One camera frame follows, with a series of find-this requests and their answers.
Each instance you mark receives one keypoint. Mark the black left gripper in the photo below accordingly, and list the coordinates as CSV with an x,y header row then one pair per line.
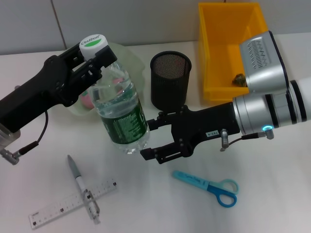
x,y
36,92

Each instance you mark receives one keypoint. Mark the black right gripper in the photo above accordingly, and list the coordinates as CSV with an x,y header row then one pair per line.
x,y
206,123

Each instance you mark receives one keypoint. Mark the clear green-label water bottle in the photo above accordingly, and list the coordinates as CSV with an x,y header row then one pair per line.
x,y
121,109

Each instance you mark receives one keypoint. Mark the pink toy peach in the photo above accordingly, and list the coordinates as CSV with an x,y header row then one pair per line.
x,y
86,100

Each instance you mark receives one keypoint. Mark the blue scissors with sheath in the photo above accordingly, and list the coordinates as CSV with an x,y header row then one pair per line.
x,y
189,179

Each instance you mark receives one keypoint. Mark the green plastic wrapper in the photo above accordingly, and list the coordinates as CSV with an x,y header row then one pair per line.
x,y
239,80

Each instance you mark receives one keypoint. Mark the green glass fruit plate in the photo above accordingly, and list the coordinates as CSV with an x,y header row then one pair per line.
x,y
132,65

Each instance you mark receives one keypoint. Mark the black mesh pen holder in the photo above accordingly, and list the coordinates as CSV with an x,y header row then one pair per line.
x,y
170,80

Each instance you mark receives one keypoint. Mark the grey and white pen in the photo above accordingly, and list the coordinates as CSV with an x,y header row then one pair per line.
x,y
77,178

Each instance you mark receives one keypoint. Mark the transparent plastic ruler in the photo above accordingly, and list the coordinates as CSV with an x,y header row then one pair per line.
x,y
48,213

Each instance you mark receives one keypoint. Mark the yellow plastic bin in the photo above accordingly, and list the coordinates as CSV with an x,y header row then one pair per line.
x,y
218,36

